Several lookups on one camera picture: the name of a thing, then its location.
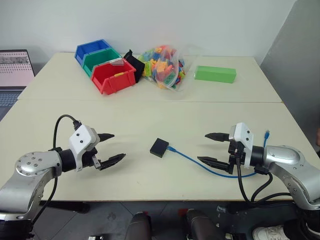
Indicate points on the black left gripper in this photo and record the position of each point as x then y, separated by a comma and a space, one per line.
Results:
87, 158

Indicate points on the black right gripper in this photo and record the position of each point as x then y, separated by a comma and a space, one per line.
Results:
235, 152

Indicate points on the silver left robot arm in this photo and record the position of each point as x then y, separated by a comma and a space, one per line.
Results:
30, 175

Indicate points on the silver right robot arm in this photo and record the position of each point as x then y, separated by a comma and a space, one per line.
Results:
287, 162

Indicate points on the small black box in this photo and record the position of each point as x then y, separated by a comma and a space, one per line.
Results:
159, 147

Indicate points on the red plastic storage bin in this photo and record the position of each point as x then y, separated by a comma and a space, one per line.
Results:
112, 80

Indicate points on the small yellow piece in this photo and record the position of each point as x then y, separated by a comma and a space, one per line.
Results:
118, 74

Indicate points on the green rectangular box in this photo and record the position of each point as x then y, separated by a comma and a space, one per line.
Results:
215, 74

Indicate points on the dark rounded shape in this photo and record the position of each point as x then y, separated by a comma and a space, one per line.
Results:
138, 226
202, 225

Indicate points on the clear plastic piece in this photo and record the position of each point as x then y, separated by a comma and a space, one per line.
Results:
117, 62

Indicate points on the black fabric pouch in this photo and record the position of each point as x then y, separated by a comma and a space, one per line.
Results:
135, 65

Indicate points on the green plastic storage bin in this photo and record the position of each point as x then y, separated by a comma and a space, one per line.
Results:
100, 58

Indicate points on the clear bag of colourful bricks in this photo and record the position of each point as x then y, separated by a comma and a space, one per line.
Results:
163, 67

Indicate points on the white sneaker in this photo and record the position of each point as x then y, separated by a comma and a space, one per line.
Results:
268, 232

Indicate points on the blue plastic storage bin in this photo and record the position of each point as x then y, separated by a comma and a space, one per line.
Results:
87, 51

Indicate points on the grey partition panel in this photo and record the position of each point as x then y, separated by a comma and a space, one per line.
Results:
295, 62

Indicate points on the grey laptop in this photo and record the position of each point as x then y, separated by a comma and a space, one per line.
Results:
12, 75

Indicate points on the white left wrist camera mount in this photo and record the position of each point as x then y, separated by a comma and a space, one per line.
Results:
81, 138

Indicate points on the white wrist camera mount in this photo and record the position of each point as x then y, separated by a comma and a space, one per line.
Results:
81, 138
243, 136

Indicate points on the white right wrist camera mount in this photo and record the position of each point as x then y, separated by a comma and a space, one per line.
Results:
243, 136

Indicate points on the black table frame bar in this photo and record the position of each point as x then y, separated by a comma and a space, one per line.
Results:
67, 206
260, 207

